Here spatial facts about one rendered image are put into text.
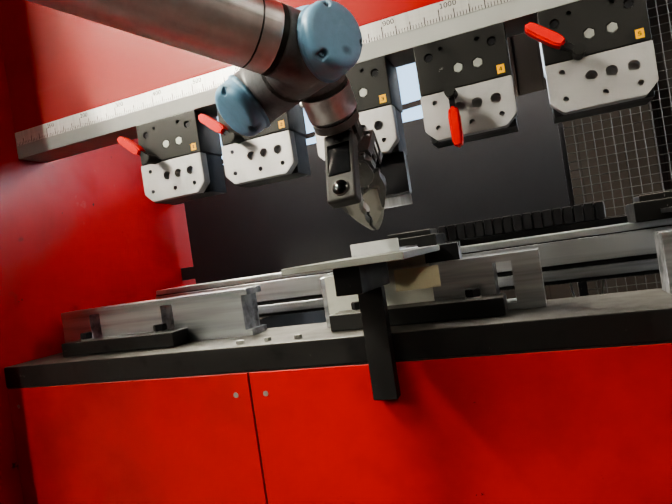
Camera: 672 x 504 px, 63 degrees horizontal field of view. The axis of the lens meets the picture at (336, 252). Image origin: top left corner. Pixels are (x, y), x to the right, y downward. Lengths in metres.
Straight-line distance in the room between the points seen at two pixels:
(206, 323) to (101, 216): 0.58
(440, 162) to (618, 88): 0.66
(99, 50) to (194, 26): 0.80
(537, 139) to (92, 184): 1.18
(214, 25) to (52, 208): 1.03
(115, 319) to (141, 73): 0.53
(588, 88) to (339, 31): 0.47
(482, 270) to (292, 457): 0.45
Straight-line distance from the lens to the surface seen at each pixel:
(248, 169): 1.08
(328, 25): 0.59
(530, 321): 0.83
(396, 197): 1.00
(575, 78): 0.95
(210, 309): 1.15
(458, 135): 0.91
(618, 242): 1.21
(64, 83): 1.40
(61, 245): 1.51
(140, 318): 1.26
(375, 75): 1.01
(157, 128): 1.21
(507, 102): 0.95
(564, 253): 1.21
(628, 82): 0.96
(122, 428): 1.19
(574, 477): 0.90
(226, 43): 0.57
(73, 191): 1.57
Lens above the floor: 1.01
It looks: level
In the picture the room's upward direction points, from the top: 9 degrees counter-clockwise
